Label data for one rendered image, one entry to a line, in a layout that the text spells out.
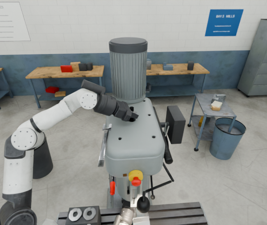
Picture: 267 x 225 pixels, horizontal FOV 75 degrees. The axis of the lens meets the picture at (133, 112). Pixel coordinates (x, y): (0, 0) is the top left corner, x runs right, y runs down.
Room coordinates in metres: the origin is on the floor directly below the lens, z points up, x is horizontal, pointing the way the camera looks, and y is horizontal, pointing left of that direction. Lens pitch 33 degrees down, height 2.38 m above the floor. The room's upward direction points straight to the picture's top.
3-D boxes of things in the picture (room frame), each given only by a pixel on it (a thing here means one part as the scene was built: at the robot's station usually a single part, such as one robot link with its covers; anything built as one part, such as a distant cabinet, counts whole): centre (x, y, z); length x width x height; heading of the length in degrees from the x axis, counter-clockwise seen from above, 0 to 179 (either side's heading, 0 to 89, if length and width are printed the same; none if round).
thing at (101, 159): (0.53, 0.12, 1.89); 0.24 x 0.04 x 0.01; 1
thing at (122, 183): (0.70, 0.01, 1.47); 0.21 x 0.19 x 0.32; 94
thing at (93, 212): (0.65, 0.36, 1.00); 0.22 x 0.12 x 0.20; 94
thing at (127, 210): (0.61, 0.03, 1.23); 0.13 x 0.12 x 0.10; 74
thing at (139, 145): (0.71, 0.01, 1.81); 0.47 x 0.26 x 0.16; 4
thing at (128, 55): (0.94, 0.03, 2.05); 0.20 x 0.20 x 0.32
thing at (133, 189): (0.58, 0.00, 1.45); 0.04 x 0.04 x 0.21; 4
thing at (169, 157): (0.74, -0.14, 1.79); 0.45 x 0.04 x 0.04; 4
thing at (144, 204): (0.51, -0.05, 1.48); 0.07 x 0.07 x 0.06
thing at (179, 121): (1.02, -0.30, 1.62); 0.20 x 0.09 x 0.21; 4
